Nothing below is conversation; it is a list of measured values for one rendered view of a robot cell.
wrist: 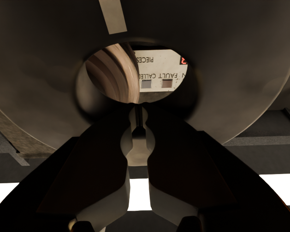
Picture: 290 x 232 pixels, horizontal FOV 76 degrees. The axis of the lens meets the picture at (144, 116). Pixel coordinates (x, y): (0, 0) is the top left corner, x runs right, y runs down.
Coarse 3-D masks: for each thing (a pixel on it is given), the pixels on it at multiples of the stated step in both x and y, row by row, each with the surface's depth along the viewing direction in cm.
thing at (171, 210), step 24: (144, 120) 12; (168, 120) 10; (168, 144) 8; (192, 144) 8; (168, 168) 7; (192, 168) 7; (216, 168) 7; (168, 192) 6; (192, 192) 6; (216, 192) 6; (168, 216) 7
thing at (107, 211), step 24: (120, 120) 10; (96, 144) 8; (120, 144) 9; (72, 168) 7; (96, 168) 7; (120, 168) 7; (48, 192) 6; (72, 192) 6; (96, 192) 6; (120, 192) 6; (48, 216) 6; (72, 216) 6; (96, 216) 6; (120, 216) 7
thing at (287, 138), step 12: (0, 132) 488; (252, 132) 531; (264, 132) 531; (276, 132) 530; (288, 132) 530; (0, 144) 503; (228, 144) 544; (240, 144) 545; (252, 144) 547; (264, 144) 549; (276, 144) 551; (12, 156) 548
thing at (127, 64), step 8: (112, 48) 48; (120, 48) 48; (120, 56) 49; (128, 56) 49; (120, 64) 51; (128, 64) 51; (128, 72) 53; (136, 72) 53; (128, 80) 55; (136, 80) 55; (128, 88) 57; (136, 88) 57; (128, 96) 59; (136, 96) 59
